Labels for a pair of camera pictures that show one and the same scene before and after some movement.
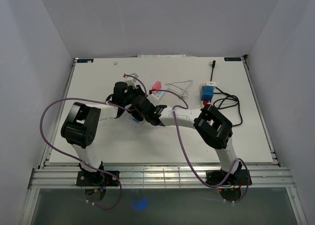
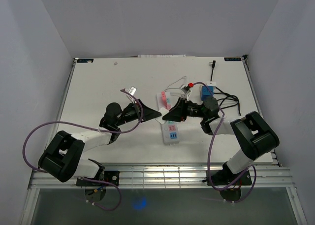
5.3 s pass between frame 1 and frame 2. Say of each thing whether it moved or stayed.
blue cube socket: stayed
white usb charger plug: stayed
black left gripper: moved
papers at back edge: stayed
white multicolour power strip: moved
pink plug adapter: moved
